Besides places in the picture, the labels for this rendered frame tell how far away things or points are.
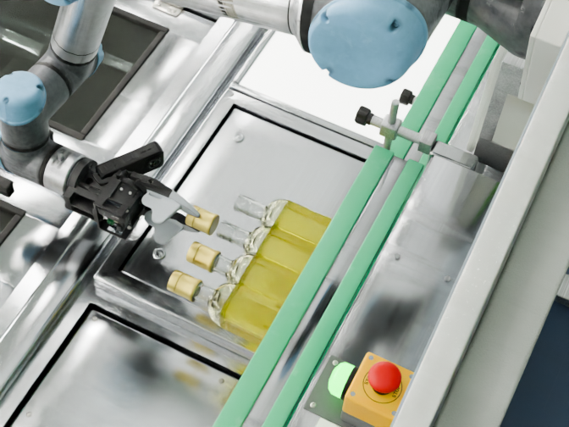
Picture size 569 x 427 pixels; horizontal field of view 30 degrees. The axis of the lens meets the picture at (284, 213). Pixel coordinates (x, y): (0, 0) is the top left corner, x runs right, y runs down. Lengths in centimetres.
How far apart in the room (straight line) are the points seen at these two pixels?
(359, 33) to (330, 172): 77
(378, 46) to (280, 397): 48
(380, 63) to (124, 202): 63
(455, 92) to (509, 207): 75
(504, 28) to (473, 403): 43
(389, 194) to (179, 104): 57
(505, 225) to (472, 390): 17
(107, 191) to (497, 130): 60
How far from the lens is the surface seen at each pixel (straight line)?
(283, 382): 139
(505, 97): 152
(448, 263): 148
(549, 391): 144
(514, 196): 110
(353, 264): 148
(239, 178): 188
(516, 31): 124
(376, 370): 128
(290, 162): 190
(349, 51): 117
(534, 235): 114
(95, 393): 172
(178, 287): 160
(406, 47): 116
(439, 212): 153
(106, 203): 168
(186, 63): 208
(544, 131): 112
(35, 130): 170
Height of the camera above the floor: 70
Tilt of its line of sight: 13 degrees up
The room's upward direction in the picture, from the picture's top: 66 degrees counter-clockwise
